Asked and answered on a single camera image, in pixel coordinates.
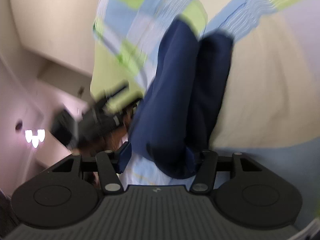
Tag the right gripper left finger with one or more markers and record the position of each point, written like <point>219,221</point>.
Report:
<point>110,165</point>

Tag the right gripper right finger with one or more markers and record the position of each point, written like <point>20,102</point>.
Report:
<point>204,180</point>

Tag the navy blue garment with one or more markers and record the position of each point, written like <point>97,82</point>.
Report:
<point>173,123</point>

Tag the green covered sofa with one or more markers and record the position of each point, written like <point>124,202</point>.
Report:
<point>108,75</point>

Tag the ceiling lamp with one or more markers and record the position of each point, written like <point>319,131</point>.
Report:
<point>35,137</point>

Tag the plaid bed sheet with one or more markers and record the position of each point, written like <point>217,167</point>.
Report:
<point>270,107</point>

